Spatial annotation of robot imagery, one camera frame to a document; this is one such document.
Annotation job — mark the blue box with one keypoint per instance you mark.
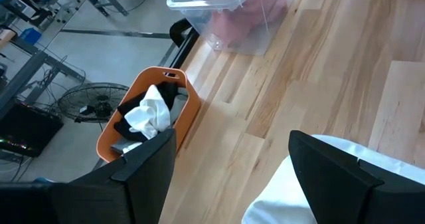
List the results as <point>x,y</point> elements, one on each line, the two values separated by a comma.
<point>30,36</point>

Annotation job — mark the black computer with lights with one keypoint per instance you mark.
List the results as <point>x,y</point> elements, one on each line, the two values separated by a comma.
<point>30,127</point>

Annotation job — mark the black table frame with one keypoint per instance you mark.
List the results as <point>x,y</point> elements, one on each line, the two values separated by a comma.
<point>184,49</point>

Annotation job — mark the light gray sock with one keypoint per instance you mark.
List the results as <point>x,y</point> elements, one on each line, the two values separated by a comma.
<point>179,107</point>

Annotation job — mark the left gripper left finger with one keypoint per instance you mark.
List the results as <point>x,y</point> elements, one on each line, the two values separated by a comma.
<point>133,190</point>

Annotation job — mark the orange plastic bin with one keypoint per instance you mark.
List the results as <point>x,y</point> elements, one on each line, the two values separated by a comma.
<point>189,124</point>

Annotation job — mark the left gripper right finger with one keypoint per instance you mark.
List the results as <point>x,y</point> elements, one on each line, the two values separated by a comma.
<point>332,184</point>

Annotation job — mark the white shirt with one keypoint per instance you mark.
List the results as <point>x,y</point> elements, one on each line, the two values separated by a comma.
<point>279,197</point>

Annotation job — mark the dark gray teal-toed sock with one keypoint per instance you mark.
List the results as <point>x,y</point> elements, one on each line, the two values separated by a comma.
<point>121,147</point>

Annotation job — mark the black floor fan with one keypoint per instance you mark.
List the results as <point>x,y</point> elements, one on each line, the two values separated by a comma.
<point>96,104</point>

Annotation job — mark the clear plastic bin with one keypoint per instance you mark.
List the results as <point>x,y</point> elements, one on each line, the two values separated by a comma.
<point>199,18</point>

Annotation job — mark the black cloth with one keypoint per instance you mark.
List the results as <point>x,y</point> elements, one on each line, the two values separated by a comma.
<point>127,132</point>

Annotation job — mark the hot pink cloth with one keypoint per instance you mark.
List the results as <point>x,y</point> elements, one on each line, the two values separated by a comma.
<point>252,14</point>

